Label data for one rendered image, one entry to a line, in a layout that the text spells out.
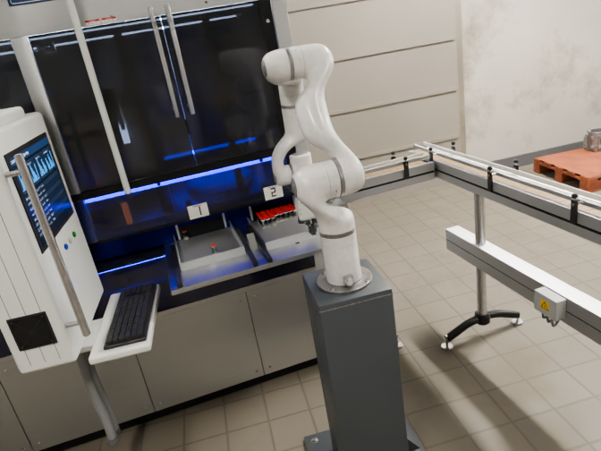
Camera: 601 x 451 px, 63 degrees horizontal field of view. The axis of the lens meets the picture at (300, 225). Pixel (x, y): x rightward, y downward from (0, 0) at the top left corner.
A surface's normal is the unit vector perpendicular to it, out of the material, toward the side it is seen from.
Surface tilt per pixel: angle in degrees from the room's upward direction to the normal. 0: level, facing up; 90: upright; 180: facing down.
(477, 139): 90
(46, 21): 90
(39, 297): 90
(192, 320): 90
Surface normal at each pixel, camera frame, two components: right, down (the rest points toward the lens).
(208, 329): 0.30, 0.32
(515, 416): -0.16, -0.91
